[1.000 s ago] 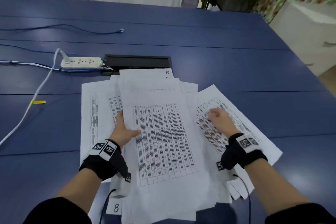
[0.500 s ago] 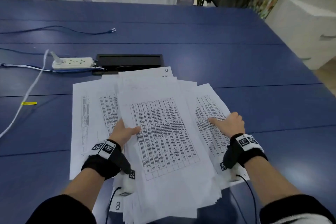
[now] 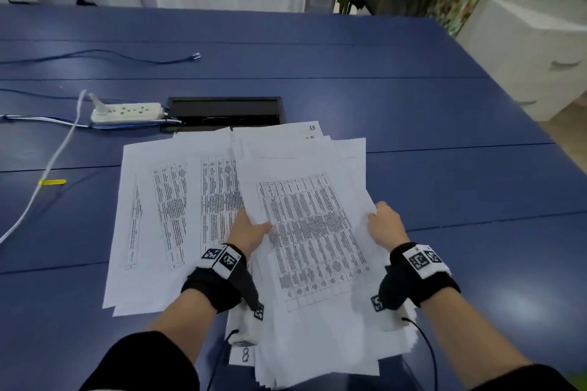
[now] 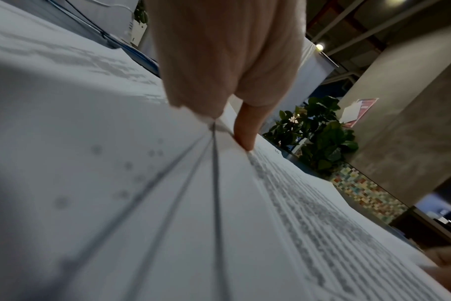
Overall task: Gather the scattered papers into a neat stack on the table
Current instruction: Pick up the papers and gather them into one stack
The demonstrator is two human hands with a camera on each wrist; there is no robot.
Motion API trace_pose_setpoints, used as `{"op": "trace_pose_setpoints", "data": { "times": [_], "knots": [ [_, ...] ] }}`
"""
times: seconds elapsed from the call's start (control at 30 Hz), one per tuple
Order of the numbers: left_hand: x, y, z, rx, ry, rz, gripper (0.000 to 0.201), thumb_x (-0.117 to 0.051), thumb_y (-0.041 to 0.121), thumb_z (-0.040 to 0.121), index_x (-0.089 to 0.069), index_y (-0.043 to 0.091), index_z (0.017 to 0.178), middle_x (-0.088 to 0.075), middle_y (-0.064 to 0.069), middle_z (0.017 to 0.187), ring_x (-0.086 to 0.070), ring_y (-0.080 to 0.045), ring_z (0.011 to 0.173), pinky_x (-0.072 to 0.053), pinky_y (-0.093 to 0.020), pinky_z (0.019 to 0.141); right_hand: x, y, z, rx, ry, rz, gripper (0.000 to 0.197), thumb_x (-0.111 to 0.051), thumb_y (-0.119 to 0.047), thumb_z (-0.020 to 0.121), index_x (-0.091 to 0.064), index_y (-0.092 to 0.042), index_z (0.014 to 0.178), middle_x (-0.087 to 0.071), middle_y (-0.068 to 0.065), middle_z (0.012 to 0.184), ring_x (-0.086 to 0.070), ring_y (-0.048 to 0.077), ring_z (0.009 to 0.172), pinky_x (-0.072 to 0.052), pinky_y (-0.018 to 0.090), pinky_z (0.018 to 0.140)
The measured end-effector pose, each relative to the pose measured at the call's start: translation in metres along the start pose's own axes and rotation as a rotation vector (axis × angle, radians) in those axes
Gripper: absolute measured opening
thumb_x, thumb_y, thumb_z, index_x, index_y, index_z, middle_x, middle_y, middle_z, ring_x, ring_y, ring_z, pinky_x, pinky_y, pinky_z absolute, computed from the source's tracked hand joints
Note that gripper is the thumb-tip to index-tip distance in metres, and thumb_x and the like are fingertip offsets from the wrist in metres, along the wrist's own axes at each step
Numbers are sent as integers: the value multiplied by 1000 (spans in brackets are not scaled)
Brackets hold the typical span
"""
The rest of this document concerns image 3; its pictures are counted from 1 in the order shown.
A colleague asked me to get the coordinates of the person's left hand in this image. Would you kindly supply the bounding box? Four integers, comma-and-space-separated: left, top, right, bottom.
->
227, 207, 273, 261

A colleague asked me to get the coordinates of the person's right hand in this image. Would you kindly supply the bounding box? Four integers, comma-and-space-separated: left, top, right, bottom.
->
366, 201, 410, 253

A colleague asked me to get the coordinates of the gathered printed papers stack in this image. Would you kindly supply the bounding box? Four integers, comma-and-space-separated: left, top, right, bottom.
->
227, 122, 418, 390

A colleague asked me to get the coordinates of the person's right forearm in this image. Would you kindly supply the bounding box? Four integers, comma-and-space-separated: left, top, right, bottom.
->
419, 287, 533, 378

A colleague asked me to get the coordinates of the person's left forearm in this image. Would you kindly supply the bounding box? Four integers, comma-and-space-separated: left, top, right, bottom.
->
146, 287, 219, 350

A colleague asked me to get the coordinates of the black fleece sleeve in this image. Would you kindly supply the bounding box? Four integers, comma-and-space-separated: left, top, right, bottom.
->
78, 330, 201, 391
472, 363, 578, 391

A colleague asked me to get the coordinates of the white power strip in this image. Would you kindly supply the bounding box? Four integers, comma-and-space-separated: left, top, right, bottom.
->
90, 102, 164, 124

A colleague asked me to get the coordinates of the white drawer cabinet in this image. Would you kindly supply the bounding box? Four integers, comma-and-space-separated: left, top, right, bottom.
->
456, 0, 587, 122

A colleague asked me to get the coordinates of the black wrist strap with markers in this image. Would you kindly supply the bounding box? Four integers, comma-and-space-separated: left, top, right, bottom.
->
181, 244, 260, 313
378, 243, 462, 312

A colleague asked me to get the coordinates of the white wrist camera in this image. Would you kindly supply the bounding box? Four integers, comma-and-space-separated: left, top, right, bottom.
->
227, 301, 265, 348
370, 295, 412, 332

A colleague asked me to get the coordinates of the black camera cable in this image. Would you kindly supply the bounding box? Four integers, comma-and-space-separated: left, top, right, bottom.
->
204, 328, 241, 391
401, 316, 439, 391

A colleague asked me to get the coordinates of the black desk cable box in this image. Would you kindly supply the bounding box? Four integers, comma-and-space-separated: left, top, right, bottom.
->
160, 96, 286, 133

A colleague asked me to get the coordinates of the blue network cable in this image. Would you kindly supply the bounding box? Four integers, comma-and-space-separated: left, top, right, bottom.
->
0, 49, 202, 66

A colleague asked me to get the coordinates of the white power cable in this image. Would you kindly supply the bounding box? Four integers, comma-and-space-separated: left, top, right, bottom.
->
0, 89, 109, 245

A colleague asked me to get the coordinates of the blue and white cable bundle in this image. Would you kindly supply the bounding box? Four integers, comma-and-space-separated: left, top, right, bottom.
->
0, 114, 183, 130

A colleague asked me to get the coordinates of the thin blue cable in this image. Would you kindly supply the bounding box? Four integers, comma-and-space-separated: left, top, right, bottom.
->
0, 87, 125, 104

